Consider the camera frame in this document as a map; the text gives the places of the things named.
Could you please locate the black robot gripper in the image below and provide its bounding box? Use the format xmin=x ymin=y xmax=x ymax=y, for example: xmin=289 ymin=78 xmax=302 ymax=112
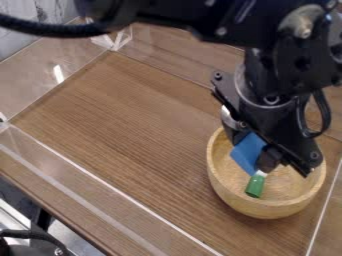
xmin=211 ymin=72 xmax=324 ymax=177

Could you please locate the blue foam block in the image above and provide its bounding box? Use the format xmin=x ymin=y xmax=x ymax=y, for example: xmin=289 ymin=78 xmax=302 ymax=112
xmin=230 ymin=133 xmax=266 ymax=176

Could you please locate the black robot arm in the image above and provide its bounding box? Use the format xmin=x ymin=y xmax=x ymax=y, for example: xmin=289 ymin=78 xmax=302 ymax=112
xmin=75 ymin=0 xmax=342 ymax=176

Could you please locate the brown wooden bowl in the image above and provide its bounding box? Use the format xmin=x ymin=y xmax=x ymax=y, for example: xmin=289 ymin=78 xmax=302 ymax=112
xmin=206 ymin=128 xmax=328 ymax=220

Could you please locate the green dry erase marker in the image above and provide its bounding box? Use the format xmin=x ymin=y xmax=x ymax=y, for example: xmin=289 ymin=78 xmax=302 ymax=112
xmin=245 ymin=169 xmax=267 ymax=198

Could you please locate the clear acrylic corner bracket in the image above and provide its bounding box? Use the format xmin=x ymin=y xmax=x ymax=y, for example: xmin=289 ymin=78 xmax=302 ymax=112
xmin=87 ymin=26 xmax=134 ymax=52

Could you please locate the black metal table bracket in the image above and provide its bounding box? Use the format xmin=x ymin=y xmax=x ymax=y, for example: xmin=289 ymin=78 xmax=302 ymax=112
xmin=30 ymin=231 xmax=74 ymax=256

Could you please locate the black cable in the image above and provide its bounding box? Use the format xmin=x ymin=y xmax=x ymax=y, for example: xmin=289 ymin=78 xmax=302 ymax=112
xmin=0 ymin=229 xmax=71 ymax=256

